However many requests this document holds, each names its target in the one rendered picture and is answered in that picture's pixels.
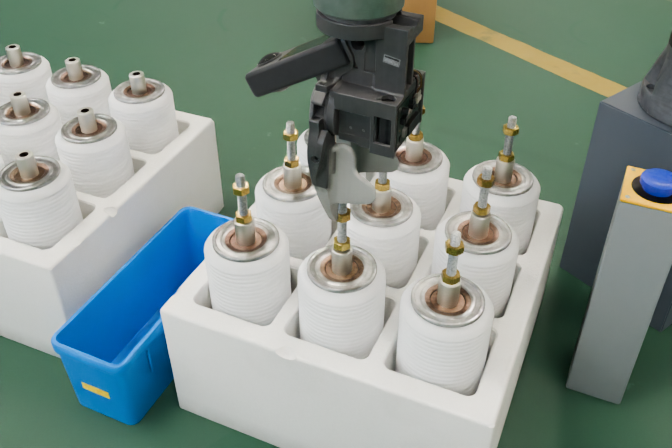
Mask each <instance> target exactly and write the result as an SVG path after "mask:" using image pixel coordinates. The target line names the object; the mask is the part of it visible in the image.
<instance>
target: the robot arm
mask: <svg viewBox="0 0 672 448"><path fill-rule="evenodd" d="M313 3H314V6H315V7H316V25H317V27H318V29H319V30H320V31H321V32H323V33H324V34H326V35H323V36H321V37H318V38H316V39H313V40H311V41H308V42H306V43H303V44H301V45H298V46H296V47H293V48H291V49H288V50H286V51H283V52H272V53H269V54H267V55H265V56H264V57H262V58H261V60H260V61H259V63H258V64H257V66H256V67H255V68H254V69H252V70H251V71H250V72H248V73H247V74H246V75H245V80H246V82H247V83H248V85H249V87H250V89H251V91H252V93H253V94H254V96H256V97H261V96H264V95H267V94H269V93H273V92H282V91H285V90H287V89H288V88H289V87H290V86H292V85H294V84H297V83H300V82H303V81H306V80H308V79H311V78H314V77H316V79H317V81H318V82H317V83H316V84H315V87H314V89H313V92H312V95H311V101H310V111H309V134H308V141H307V162H308V167H309V172H310V177H311V182H312V184H313V185H314V188H315V191H316V193H317V196H318V198H319V200H320V202H321V204H322V206H323V208H324V210H325V212H326V214H327V215H328V217H329V219H331V220H333V221H337V220H338V208H339V203H344V204H371V203H373V202H374V201H375V199H376V189H375V187H374V186H373V185H372V184H371V183H370V182H369V181H367V180H366V179H365V178H364V177H362V176H361V175H360V174H359V173H360V172H394V171H396V170H397V169H398V167H399V160H398V158H397V156H396V155H395V152H396V151H397V150H398V149H399V147H400V146H401V145H402V143H403V142H404V141H405V139H406V138H407V137H408V136H409V135H410V134H411V133H412V131H413V130H414V129H415V127H416V126H417V125H418V124H419V123H421V121H422V111H423V99H424V87H425V74H426V71H423V70H418V69H414V56H415V42H416V37H417V36H418V35H419V34H420V33H421V32H422V31H423V21H424V15H422V14H417V13H411V12H406V11H402V8H403V7H404V3H405V0H313ZM638 101H639V104H640V106H641V107H642V108H643V110H644V111H645V112H646V113H648V114H649V115H650V116H651V117H653V118H654V119H656V120H658V121H660V122H661V123H663V124H666V125H668V126H670V127H672V31H671V34H670V38H669V41H668V44H667V46H666V47H665V49H664V50H663V51H662V53H661V54H660V56H659V57H658V59H657V60H656V61H655V63H654V64H653V66H652V67H651V69H650V70H649V71H648V73H647V74H646V76H645V77H644V79H643V81H642V84H641V87H640V91H639V94H638ZM335 135H336V143H337V144H335Z"/></svg>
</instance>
